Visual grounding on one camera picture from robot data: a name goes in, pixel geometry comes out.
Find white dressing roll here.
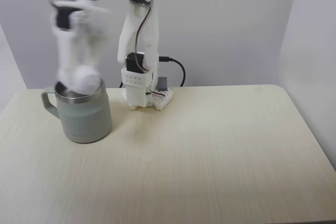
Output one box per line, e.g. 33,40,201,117
69,66,103,94

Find green steel mug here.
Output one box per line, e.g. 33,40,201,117
41,78,113,144

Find grey clamp block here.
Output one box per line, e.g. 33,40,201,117
157,77,169,91

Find black power cable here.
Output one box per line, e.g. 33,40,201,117
158,56,186,88

